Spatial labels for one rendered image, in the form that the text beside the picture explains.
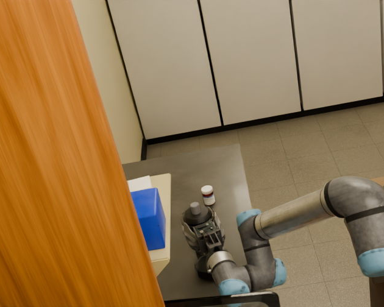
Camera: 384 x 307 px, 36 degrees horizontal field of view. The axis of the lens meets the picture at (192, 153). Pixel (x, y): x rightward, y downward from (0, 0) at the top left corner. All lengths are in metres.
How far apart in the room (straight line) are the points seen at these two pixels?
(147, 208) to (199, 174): 1.29
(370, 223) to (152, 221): 0.49
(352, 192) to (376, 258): 0.16
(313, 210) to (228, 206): 0.82
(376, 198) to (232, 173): 1.15
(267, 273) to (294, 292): 1.57
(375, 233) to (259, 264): 0.40
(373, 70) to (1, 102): 3.86
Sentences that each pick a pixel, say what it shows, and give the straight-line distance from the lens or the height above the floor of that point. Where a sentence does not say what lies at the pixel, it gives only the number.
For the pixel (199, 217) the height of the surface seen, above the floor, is 1.19.
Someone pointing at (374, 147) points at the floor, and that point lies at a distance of 4.27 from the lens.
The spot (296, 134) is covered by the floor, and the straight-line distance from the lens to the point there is 4.49.
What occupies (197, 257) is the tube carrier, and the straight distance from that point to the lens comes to 1.94.
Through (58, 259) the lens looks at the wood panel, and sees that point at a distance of 1.14.
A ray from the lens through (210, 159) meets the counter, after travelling 2.58.
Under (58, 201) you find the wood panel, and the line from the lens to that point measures 1.06.
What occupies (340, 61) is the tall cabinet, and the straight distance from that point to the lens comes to 4.52.
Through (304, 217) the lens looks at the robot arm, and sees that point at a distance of 1.53.
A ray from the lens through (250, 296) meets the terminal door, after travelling 1.28.
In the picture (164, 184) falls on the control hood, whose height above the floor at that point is 1.51.
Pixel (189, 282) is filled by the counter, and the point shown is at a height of 0.94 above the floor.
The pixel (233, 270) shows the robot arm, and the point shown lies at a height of 1.18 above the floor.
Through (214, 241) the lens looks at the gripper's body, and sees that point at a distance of 1.75.
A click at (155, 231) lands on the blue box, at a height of 1.56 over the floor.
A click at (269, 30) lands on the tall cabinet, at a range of 4.33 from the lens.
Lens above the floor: 2.30
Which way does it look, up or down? 31 degrees down
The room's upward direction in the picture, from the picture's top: 13 degrees counter-clockwise
